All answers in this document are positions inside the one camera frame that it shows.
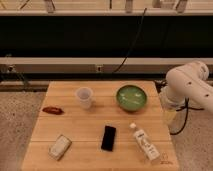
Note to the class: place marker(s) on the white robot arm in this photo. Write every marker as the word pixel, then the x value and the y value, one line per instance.
pixel 186 81

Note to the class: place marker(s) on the green bowl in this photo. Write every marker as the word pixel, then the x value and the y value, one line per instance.
pixel 131 98

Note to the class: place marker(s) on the black rectangular block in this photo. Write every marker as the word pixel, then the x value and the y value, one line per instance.
pixel 108 138

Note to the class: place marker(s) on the red-brown small object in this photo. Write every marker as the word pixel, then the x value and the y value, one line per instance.
pixel 53 110

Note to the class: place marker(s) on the white small box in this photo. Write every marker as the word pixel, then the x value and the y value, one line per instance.
pixel 60 146

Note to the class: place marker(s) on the white plastic bottle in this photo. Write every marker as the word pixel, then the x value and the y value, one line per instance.
pixel 143 141

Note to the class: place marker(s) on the grey metal rail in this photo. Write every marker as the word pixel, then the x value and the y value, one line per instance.
pixel 33 65

